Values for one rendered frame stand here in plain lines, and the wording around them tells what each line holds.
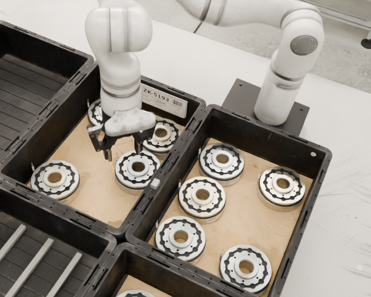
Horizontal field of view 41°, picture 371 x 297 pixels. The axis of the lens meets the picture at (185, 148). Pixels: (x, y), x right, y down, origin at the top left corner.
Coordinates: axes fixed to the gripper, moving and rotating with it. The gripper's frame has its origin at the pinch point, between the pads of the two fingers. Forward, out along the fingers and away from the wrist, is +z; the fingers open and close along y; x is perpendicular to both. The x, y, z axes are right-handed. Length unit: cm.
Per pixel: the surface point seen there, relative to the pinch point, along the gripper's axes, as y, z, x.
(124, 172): -0.1, 7.3, 0.3
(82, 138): 6.3, 10.6, -14.5
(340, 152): -61, 23, 0
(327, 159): -41.0, 0.3, 14.4
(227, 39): -93, 93, -130
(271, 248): -24.3, 10.3, 25.7
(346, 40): -158, 93, -112
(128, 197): 0.4, 10.5, 4.7
